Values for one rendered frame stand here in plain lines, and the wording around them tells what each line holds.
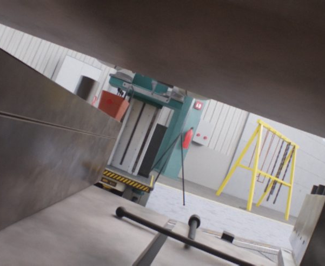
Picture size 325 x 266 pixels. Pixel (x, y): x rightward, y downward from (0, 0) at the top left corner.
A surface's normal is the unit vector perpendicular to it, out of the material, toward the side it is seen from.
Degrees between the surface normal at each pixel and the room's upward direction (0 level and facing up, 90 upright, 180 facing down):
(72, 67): 90
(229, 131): 90
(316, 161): 90
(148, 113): 90
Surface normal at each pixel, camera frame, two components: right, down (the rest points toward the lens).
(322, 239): -0.38, -0.19
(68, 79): 0.32, 0.08
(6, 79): 0.93, 0.36
